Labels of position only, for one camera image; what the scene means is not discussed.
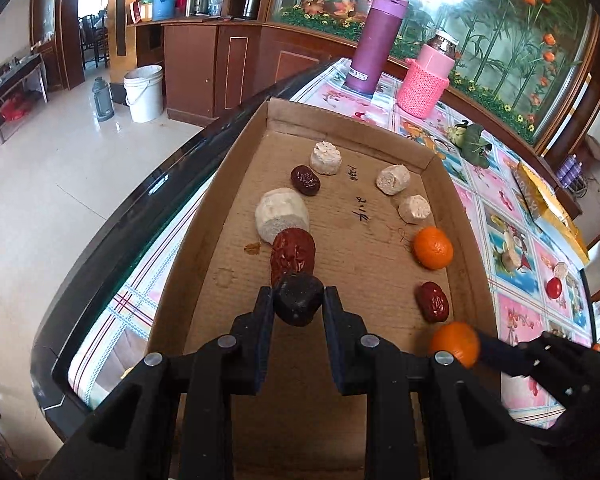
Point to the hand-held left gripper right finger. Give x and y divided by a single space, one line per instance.
342 350

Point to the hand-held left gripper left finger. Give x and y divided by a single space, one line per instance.
262 345

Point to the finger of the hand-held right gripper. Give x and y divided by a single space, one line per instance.
502 357

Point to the dark round plum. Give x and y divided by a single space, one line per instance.
298 299

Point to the small red date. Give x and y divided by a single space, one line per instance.
432 301

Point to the brown cardboard box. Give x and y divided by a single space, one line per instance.
365 260

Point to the large red date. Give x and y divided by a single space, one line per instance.
292 255

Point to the large beige grain cake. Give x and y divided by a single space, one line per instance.
281 215

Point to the dark red date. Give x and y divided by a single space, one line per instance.
305 180

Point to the red tomato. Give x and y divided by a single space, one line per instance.
553 287

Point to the yellow wrapped package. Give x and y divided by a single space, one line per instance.
550 210

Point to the black rimmed table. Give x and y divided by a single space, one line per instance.
105 240

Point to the green leafy vegetable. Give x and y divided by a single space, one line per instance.
472 146

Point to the white plastic bucket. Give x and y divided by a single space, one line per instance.
144 94

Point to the pink knit-sleeved bottle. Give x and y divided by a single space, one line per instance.
425 82

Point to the brown wooden sideboard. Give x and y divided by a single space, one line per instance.
195 70

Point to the grey floor thermos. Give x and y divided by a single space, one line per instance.
102 101

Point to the purple thermos bottle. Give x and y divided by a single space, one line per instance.
375 45

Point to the bamboo painted glass screen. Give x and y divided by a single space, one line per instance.
505 35

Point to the red plastic basin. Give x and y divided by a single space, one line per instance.
16 108

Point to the dark wooden chair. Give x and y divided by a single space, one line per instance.
92 37

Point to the steel side table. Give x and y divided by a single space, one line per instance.
15 67

